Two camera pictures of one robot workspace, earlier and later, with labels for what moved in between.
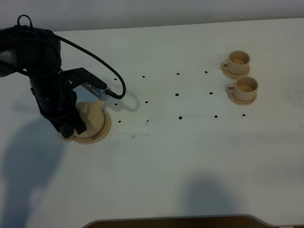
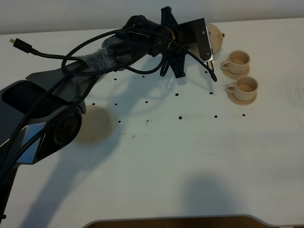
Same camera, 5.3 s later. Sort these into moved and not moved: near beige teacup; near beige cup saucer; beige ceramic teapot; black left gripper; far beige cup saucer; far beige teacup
Moved: beige ceramic teapot; black left gripper
Not moved: near beige cup saucer; far beige teacup; far beige cup saucer; near beige teacup
